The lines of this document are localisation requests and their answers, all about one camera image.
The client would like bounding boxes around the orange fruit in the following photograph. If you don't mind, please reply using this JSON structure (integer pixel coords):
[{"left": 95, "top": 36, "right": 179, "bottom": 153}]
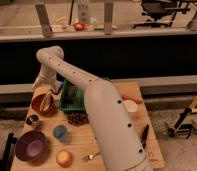
[{"left": 56, "top": 150, "right": 73, "bottom": 168}]

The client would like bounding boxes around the blue cup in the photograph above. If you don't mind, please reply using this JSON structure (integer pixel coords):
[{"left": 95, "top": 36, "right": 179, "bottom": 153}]
[{"left": 53, "top": 125, "right": 68, "bottom": 142}]

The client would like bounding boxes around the purple bowl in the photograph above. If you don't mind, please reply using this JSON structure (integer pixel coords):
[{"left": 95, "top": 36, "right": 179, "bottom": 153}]
[{"left": 15, "top": 130, "right": 48, "bottom": 161}]

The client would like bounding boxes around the orange carrot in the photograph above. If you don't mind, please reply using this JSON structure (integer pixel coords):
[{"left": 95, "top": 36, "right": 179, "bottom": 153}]
[{"left": 122, "top": 95, "right": 143, "bottom": 104}]

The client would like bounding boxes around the yellow black tool stand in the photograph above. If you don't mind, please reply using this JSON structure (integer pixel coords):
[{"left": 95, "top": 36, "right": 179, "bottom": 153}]
[{"left": 167, "top": 95, "right": 197, "bottom": 138}]

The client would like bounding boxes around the black chair frame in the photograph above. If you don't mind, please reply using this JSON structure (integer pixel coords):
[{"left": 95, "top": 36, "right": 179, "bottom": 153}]
[{"left": 0, "top": 133, "right": 17, "bottom": 171}]

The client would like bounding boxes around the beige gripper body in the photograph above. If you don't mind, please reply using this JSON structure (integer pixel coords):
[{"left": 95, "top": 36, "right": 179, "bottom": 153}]
[{"left": 32, "top": 65, "right": 56, "bottom": 89}]

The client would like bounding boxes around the brown block in bin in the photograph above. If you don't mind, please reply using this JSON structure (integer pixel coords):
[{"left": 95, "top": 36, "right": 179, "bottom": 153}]
[{"left": 67, "top": 86, "right": 76, "bottom": 102}]

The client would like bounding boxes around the black office chair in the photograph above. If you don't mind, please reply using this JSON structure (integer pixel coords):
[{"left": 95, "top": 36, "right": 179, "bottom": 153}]
[{"left": 133, "top": 0, "right": 190, "bottom": 28}]

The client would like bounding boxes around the white small bowl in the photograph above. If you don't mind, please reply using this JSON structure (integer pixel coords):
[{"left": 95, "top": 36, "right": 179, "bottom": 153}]
[{"left": 124, "top": 100, "right": 138, "bottom": 112}]

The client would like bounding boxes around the red bowl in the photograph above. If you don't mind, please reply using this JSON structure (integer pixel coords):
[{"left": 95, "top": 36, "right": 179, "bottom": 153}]
[{"left": 31, "top": 94, "right": 55, "bottom": 115}]

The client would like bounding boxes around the metal spoon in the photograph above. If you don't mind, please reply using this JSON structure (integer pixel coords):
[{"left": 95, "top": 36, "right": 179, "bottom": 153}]
[{"left": 83, "top": 152, "right": 100, "bottom": 161}]

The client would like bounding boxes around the black marker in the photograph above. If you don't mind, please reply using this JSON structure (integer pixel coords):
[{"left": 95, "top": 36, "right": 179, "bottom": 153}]
[{"left": 141, "top": 124, "right": 149, "bottom": 148}]

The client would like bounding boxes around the red apple on shelf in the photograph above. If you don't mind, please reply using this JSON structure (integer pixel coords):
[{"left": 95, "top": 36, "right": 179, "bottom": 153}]
[{"left": 73, "top": 22, "right": 85, "bottom": 31}]

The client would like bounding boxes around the bunch of dark grapes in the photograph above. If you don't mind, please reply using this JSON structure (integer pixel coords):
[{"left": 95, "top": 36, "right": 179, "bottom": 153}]
[{"left": 67, "top": 113, "right": 89, "bottom": 126}]

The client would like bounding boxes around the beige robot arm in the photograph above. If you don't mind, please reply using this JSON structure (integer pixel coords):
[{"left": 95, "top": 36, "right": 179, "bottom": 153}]
[{"left": 36, "top": 46, "right": 154, "bottom": 171}]

